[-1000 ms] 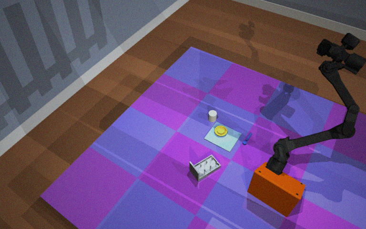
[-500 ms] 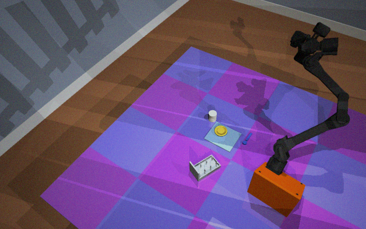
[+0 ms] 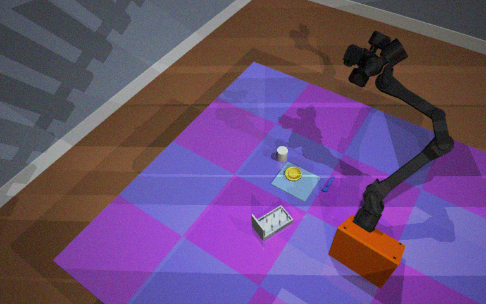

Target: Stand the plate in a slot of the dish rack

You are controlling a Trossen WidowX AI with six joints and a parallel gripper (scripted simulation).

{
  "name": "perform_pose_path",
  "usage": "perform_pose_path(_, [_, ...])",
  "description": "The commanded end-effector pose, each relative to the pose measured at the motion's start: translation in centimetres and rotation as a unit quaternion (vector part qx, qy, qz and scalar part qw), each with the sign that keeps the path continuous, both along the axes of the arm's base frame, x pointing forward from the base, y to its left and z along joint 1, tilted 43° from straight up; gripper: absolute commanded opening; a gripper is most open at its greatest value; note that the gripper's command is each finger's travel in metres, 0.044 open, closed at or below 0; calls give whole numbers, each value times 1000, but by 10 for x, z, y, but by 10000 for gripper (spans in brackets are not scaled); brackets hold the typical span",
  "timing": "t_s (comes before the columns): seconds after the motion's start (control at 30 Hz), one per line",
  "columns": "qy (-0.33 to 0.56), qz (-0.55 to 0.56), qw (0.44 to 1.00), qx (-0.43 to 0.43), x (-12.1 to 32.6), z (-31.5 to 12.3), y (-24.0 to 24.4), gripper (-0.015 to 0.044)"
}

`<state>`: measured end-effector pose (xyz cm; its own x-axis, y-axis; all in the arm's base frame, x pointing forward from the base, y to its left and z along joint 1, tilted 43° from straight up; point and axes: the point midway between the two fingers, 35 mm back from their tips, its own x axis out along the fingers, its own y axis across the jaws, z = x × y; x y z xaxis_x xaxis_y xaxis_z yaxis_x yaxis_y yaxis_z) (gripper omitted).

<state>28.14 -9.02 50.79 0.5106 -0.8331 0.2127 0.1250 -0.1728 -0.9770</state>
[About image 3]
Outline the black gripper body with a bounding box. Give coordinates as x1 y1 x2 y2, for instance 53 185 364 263
349 31 391 87

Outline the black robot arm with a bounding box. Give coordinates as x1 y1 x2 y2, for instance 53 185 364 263
343 38 454 233

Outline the olive-yellow round plate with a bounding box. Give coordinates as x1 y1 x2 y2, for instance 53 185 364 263
285 167 302 181

